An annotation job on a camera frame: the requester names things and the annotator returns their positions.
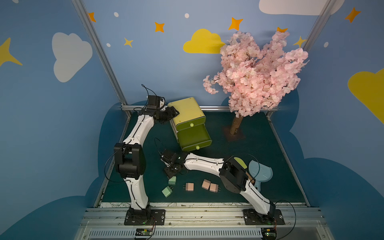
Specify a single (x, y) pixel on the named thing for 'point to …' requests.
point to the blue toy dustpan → (260, 173)
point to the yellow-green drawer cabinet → (188, 109)
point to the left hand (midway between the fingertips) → (174, 113)
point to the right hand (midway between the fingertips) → (170, 170)
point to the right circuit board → (269, 233)
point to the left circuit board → (143, 232)
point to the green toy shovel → (240, 162)
